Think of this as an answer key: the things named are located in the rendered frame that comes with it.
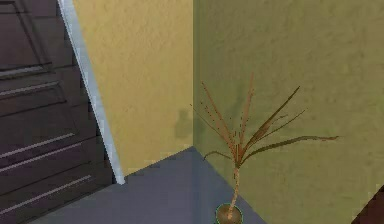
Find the brown potted house plant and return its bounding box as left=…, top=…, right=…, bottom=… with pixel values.
left=190, top=73, right=340, bottom=224

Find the dark brown room door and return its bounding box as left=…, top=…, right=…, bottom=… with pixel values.
left=0, top=0, right=126, bottom=224

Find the dark brown furniture corner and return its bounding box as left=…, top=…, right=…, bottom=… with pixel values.
left=350, top=185, right=384, bottom=224

